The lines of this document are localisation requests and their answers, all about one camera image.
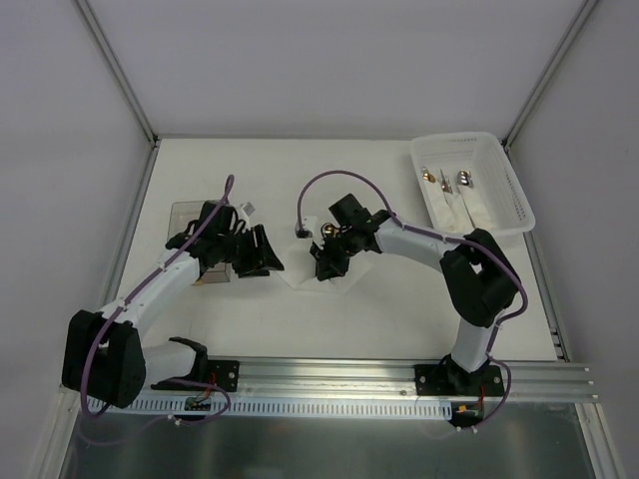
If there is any white paper napkin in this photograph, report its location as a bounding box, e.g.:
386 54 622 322
278 244 373 294

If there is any gold spoon green handle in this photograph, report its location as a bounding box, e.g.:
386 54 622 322
320 223 340 238

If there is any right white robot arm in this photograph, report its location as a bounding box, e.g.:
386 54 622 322
310 194 521 395

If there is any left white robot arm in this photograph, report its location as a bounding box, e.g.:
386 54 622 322
61 201 285 408

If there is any smoky transparent plastic box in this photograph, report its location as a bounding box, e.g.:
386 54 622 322
167 201 232 284

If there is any white plastic basket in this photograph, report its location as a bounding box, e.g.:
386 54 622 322
409 132 535 238

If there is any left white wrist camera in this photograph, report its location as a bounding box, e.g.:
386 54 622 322
235 202 256 225

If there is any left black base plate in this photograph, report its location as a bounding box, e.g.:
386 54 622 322
204 359 241 393

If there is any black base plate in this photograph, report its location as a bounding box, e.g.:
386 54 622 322
413 363 505 397
204 359 241 393

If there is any white slotted cable duct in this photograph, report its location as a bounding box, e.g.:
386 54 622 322
109 394 452 421

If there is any aluminium mounting rail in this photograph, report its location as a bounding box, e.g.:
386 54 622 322
58 354 598 403

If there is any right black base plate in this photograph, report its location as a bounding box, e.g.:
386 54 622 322
413 363 505 397

